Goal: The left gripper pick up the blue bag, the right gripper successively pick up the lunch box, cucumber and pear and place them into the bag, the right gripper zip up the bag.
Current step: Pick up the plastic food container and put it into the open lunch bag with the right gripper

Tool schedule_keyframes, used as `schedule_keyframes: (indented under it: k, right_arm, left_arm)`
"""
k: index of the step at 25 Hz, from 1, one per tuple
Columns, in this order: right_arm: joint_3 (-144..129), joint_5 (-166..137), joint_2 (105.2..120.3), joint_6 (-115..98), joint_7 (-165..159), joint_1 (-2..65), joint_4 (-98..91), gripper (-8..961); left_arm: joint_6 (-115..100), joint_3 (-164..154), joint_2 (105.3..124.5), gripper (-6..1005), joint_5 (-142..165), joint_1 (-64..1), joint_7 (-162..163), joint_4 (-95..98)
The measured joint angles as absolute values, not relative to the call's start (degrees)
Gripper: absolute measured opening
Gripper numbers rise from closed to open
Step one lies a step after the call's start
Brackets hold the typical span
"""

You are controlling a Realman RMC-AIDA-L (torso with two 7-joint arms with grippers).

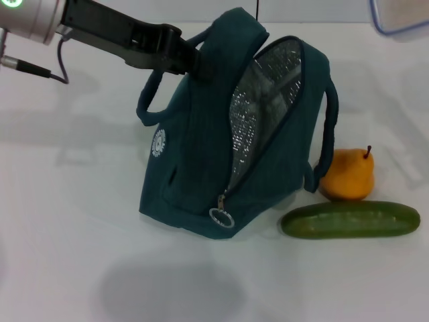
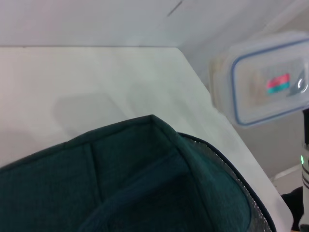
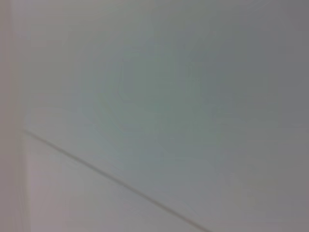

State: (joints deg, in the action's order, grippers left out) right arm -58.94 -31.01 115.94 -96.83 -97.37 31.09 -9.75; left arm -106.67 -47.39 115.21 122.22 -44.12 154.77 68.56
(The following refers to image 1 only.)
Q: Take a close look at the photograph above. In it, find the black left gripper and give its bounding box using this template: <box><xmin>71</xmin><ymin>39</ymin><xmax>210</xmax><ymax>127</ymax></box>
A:
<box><xmin>57</xmin><ymin>0</ymin><xmax>215</xmax><ymax>82</ymax></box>

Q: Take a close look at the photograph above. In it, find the teal insulated lunch bag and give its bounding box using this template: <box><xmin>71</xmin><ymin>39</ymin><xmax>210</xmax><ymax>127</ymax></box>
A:
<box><xmin>135</xmin><ymin>8</ymin><xmax>340</xmax><ymax>241</ymax></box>

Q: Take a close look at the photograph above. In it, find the orange pear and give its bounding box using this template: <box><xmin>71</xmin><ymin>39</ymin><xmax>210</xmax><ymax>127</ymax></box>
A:
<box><xmin>318</xmin><ymin>145</ymin><xmax>375</xmax><ymax>202</ymax></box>

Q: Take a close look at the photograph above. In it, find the green cucumber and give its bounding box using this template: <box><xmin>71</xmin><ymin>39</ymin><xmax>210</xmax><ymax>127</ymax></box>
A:
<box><xmin>280</xmin><ymin>200</ymin><xmax>421</xmax><ymax>240</ymax></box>

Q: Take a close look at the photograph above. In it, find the grey left gripper cable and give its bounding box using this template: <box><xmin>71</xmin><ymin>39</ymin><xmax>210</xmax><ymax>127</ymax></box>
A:
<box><xmin>0</xmin><ymin>35</ymin><xmax>70</xmax><ymax>85</ymax></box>

